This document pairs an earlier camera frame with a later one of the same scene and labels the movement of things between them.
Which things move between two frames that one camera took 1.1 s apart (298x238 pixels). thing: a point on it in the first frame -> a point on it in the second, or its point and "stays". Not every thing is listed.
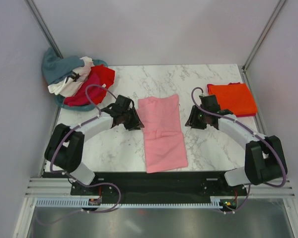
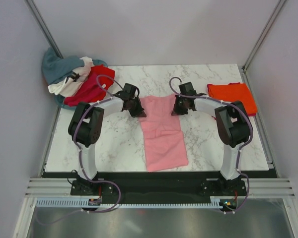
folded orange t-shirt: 236,97 stays
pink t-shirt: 165,146 stays
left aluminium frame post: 35,13 stays
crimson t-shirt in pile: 88,93 stays
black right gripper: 192,120 -> 179,111
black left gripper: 136,120 -> 133,114
